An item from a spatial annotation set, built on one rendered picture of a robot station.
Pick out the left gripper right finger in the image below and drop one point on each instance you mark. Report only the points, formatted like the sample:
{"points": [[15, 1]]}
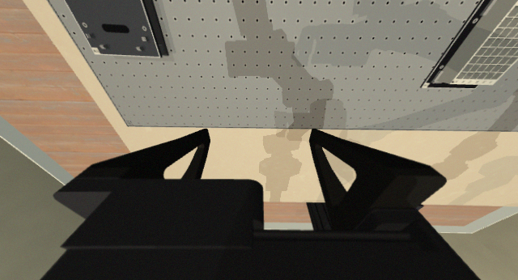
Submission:
{"points": [[383, 180]]}

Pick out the cream grid rack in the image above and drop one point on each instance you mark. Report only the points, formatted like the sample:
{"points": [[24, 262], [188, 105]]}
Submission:
{"points": [[489, 50]]}

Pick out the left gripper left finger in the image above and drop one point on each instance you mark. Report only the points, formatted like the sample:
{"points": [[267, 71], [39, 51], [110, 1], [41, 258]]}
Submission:
{"points": [[151, 162]]}

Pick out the black rectangular frame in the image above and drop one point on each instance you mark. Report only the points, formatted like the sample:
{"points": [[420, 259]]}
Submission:
{"points": [[431, 81]]}

